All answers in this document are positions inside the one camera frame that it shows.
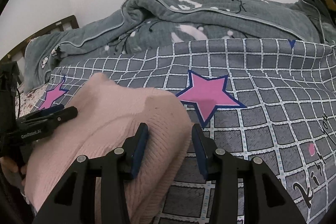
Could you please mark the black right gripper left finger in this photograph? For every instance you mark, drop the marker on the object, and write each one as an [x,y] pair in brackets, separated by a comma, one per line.
[96,184]

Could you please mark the pink ribbed knit sweater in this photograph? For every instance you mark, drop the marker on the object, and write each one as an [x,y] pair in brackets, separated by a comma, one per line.
[108,114]

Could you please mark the person's left hand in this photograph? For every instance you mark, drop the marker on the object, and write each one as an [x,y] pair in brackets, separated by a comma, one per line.
[11,172]

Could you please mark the floral patterned mattress cover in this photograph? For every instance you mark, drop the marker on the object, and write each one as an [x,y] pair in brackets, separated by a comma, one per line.
[30,102]

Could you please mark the dark wooden headboard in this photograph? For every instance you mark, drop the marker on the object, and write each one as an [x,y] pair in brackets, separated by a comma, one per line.
[18,52]

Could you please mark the grey checked bed sheet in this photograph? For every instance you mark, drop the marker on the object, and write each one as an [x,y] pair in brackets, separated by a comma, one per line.
[286,90]

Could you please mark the grey-green floral quilt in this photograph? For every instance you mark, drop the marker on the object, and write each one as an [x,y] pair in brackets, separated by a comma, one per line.
[140,25]

